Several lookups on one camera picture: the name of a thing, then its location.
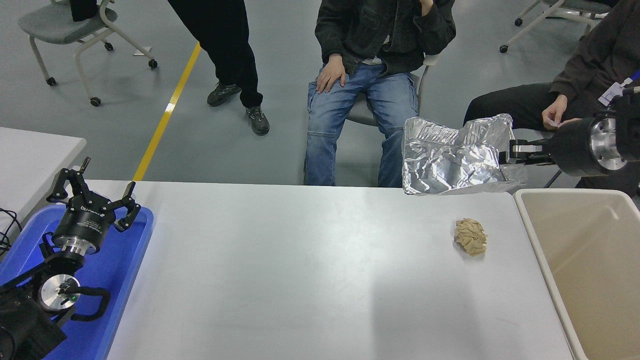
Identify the person's hand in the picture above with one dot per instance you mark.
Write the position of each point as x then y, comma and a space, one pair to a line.
331, 75
571, 121
554, 111
427, 6

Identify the blue plastic tray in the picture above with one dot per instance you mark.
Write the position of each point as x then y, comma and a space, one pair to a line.
120, 270

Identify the white seat chair black leg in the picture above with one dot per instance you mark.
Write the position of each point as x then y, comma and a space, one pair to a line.
550, 179

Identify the black garment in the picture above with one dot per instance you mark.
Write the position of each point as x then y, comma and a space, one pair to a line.
82, 10

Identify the silver foil tray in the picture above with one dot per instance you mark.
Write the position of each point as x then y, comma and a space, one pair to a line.
450, 160

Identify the tan paper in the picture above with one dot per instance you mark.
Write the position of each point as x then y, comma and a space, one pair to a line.
471, 237

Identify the large pale plastic bin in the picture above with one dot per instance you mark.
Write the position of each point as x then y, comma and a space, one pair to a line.
590, 260

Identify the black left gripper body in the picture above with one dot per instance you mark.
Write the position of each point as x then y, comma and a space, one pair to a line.
82, 222

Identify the white side table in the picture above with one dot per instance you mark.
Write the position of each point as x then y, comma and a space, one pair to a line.
30, 165

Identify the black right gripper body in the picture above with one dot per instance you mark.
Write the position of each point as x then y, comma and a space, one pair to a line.
572, 147

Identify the person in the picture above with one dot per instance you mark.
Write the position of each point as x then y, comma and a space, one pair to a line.
390, 100
230, 50
590, 55

